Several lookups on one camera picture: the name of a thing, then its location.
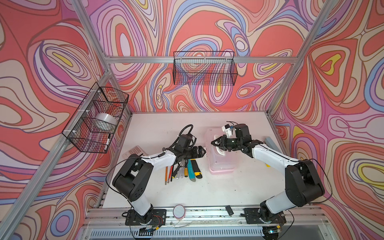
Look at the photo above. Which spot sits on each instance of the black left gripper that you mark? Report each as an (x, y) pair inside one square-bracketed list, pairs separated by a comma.
[(200, 155)]

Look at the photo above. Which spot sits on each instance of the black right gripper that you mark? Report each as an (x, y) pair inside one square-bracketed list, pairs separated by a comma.
[(222, 145)]

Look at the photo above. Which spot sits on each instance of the pink plastic tool box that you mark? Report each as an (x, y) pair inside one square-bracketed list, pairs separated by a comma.
[(220, 162)]

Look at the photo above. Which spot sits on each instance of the red handled hex key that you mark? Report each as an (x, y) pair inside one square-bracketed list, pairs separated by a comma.
[(170, 174)]

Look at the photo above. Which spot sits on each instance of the orange handled hex key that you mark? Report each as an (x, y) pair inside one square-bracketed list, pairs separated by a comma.
[(166, 176)]

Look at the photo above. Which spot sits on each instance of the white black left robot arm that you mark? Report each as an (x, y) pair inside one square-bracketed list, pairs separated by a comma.
[(133, 177)]

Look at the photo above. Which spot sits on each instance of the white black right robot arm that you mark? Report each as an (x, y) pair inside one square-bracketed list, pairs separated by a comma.
[(302, 181)]

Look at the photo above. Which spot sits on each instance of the black yellow utility knife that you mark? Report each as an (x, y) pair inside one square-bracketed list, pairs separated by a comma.
[(196, 169)]

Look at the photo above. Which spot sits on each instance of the teal utility knife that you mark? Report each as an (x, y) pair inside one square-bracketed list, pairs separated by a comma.
[(191, 171)]

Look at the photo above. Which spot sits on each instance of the black yellow screwdriver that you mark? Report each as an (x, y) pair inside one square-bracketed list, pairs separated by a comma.
[(175, 171)]

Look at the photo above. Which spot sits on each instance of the pink calculator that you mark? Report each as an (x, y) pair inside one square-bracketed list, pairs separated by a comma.
[(137, 150)]

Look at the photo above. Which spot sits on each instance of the pink round tape dispenser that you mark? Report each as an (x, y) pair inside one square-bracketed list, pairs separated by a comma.
[(179, 212)]

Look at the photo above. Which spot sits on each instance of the black marker in basket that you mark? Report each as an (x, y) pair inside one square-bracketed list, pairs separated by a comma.
[(107, 142)]

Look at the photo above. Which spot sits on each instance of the grey tape roll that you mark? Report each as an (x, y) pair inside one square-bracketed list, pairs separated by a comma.
[(105, 122)]

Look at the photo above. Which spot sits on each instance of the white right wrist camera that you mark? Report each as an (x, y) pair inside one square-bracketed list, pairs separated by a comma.
[(229, 130)]

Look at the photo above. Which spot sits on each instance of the clear handled screwdriver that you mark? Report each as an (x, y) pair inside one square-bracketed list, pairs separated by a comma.
[(183, 169), (180, 173)]

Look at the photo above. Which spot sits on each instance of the small black block on rail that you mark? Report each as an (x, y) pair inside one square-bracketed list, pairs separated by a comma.
[(229, 210)]

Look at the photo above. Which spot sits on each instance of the black wire basket back wall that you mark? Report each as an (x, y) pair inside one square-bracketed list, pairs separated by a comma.
[(204, 68)]

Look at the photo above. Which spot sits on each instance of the black wire basket wall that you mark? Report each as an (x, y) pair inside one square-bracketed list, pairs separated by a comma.
[(204, 68), (80, 130)]

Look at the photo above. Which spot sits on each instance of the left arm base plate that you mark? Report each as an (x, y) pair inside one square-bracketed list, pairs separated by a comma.
[(155, 218)]

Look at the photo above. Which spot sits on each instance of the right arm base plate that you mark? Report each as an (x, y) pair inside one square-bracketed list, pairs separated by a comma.
[(263, 216)]

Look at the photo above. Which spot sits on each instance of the black wire basket left wall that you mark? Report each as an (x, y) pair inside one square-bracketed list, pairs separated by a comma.
[(80, 130)]

